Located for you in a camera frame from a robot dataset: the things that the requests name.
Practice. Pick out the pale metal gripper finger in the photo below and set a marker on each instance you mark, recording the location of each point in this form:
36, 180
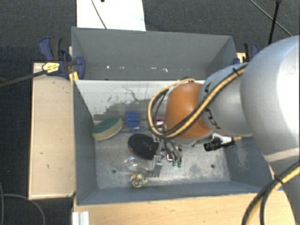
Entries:
154, 169
159, 169

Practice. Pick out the speckled yellow ball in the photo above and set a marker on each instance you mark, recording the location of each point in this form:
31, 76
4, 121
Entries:
138, 180

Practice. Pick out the clear glass thing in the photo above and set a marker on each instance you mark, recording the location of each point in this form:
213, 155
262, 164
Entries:
134, 163

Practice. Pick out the black round disc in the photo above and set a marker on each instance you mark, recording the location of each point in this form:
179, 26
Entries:
141, 146

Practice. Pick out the blue sponge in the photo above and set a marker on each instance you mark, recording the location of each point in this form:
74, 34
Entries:
132, 119

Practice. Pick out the green and yellow round sponge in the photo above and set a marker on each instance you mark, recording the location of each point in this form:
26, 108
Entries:
106, 128

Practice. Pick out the dark green flat block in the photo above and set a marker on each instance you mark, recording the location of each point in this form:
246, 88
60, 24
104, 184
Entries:
102, 117

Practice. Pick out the grey metal bin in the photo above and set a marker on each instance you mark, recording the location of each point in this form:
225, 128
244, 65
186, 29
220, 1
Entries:
140, 53

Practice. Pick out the pale wood flat board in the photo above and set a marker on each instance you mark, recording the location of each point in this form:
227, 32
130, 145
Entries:
51, 135

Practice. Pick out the black cylinder on white bracket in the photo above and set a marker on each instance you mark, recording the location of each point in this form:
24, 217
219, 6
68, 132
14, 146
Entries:
213, 145

